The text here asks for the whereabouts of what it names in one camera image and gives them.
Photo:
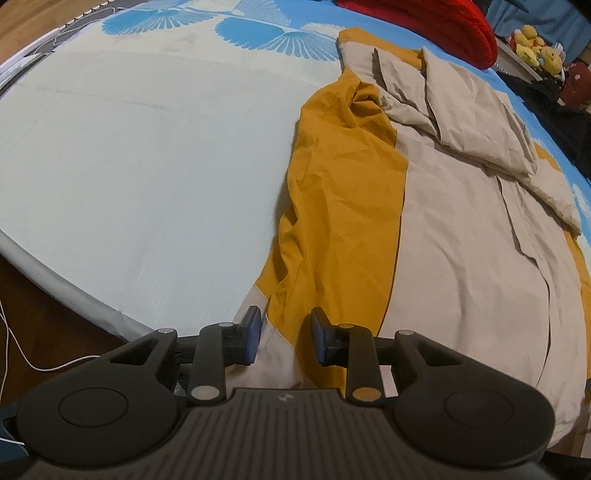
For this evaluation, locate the yellow plush toy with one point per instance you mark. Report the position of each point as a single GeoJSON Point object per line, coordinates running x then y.
{"type": "Point", "coordinates": [526, 44]}
{"type": "Point", "coordinates": [551, 60]}

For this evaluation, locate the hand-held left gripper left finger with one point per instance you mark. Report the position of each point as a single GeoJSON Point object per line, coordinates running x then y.
{"type": "Point", "coordinates": [253, 334]}

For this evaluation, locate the blue curtain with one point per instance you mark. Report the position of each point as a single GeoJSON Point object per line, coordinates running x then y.
{"type": "Point", "coordinates": [554, 18]}

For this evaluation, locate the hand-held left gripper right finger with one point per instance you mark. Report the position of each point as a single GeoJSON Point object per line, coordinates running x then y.
{"type": "Point", "coordinates": [318, 337]}

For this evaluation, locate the dark red plush toy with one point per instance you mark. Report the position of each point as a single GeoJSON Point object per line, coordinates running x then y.
{"type": "Point", "coordinates": [577, 85]}

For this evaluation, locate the dark clothes pile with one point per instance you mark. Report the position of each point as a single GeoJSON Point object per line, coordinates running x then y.
{"type": "Point", "coordinates": [554, 124]}

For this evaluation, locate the beige and mustard jacket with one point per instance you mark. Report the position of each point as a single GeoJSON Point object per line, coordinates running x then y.
{"type": "Point", "coordinates": [461, 230]}

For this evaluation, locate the red folded blanket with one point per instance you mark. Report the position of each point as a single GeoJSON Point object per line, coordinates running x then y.
{"type": "Point", "coordinates": [443, 27]}

